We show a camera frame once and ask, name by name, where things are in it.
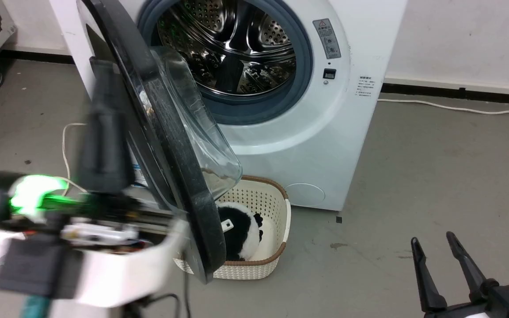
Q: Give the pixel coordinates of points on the black white panda plush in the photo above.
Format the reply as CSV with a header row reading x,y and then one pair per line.
x,y
237,240

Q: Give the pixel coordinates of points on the blue white door sticker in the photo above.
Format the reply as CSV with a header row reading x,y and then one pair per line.
x,y
139,175

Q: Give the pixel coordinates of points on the grey warning label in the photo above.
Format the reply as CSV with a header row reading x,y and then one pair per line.
x,y
327,39

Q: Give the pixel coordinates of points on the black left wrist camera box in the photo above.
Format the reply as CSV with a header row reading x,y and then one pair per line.
x,y
38,267

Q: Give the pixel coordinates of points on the black door latch socket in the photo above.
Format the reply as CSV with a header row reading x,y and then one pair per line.
x,y
329,73

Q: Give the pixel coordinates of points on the stainless steel washer drum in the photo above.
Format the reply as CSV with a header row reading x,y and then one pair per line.
x,y
237,44

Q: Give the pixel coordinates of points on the cream woven laundry basket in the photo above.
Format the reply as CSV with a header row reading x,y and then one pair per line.
x,y
261,198

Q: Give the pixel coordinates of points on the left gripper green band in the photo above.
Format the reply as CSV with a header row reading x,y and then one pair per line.
x,y
33,196

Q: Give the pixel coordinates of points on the small printed text sticker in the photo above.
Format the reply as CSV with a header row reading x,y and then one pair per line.
x,y
364,86

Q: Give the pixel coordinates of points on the black baseboard strip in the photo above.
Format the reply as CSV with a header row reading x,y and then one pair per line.
x,y
457,92
38,56

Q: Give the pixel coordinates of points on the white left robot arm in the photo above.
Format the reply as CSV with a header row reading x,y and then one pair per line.
x,y
126,269

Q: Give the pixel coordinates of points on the black glass washing machine door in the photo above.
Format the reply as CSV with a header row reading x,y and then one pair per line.
x,y
195,201

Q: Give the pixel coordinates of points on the grey rubber door gasket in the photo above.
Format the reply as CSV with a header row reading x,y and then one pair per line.
x,y
256,112

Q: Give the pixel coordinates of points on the round white filter cover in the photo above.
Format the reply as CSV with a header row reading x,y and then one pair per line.
x,y
305,194

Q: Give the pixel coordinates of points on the white front-load washing machine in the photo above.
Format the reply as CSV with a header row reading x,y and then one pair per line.
x,y
325,145

